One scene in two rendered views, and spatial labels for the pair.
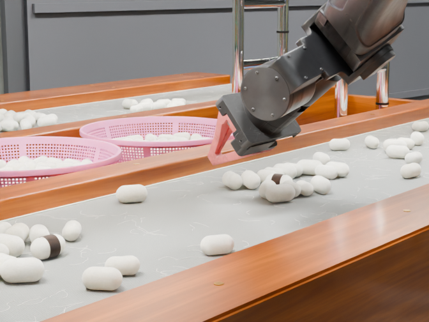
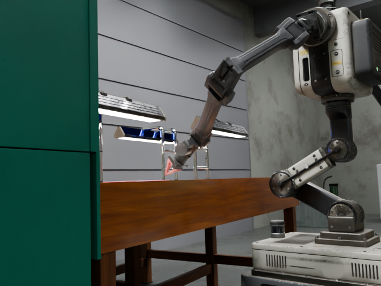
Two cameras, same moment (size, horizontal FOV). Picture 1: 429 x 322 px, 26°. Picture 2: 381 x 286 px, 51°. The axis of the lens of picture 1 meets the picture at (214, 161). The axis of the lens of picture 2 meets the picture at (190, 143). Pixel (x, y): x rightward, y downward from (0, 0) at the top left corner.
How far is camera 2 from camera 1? 0.78 m
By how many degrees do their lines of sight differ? 18
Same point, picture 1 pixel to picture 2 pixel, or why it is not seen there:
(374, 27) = (206, 130)
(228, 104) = (170, 156)
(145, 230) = not seen: hidden behind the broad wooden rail
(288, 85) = (186, 146)
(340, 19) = (198, 130)
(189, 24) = (136, 175)
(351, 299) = (205, 189)
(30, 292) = not seen: hidden behind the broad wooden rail
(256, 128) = (178, 162)
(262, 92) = (180, 148)
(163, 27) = (127, 175)
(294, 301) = (193, 183)
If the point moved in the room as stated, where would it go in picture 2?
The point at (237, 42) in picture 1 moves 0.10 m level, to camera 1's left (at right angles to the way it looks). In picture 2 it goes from (163, 162) to (147, 162)
